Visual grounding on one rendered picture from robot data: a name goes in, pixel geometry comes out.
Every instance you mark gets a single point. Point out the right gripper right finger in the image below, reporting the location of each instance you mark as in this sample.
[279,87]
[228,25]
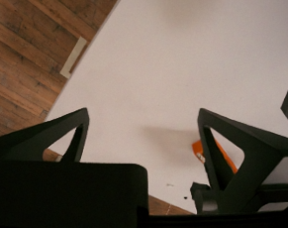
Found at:
[265,164]

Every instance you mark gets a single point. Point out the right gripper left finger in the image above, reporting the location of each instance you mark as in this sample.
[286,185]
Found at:
[29,144]

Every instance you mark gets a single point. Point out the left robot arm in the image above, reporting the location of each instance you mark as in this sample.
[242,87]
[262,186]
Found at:
[204,198]

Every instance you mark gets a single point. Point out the orange three-compartment bin rack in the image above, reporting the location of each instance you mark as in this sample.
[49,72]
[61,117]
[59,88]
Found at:
[197,149]

